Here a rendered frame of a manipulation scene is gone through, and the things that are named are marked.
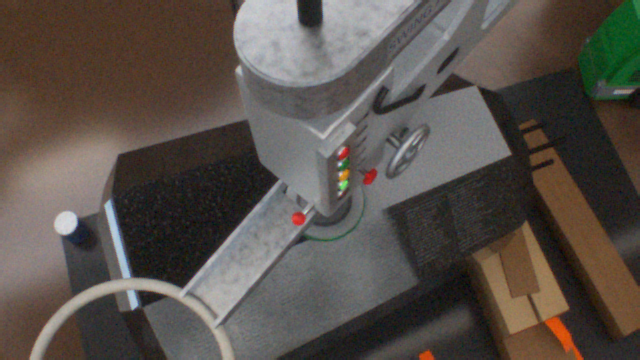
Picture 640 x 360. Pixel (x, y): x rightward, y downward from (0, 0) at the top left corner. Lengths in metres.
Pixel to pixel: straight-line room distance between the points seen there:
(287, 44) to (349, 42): 0.10
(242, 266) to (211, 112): 1.45
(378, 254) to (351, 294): 0.14
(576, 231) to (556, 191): 0.18
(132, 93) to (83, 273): 0.85
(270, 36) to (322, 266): 0.95
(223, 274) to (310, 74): 0.76
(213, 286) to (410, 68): 0.71
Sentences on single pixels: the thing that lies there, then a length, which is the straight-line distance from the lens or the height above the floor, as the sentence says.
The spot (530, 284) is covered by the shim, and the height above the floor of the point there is 0.26.
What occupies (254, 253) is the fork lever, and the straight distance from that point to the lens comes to 1.65.
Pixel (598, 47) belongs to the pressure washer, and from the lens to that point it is 3.08.
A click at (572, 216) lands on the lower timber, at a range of 2.79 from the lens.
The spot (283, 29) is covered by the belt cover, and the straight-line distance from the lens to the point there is 1.07.
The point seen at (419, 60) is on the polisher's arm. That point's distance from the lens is 1.40.
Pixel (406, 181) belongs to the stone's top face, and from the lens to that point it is 1.89.
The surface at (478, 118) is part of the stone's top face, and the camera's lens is 2.01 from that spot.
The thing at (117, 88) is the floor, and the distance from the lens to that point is 3.19.
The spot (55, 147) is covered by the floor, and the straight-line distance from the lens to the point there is 3.16.
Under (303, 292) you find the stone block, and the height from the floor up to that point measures 0.76.
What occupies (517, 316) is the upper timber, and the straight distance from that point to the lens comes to 2.49.
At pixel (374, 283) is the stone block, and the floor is 0.71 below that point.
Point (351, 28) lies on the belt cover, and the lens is 1.07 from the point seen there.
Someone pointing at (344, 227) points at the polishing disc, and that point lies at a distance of 1.81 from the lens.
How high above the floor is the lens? 2.62
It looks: 68 degrees down
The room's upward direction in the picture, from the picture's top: 4 degrees counter-clockwise
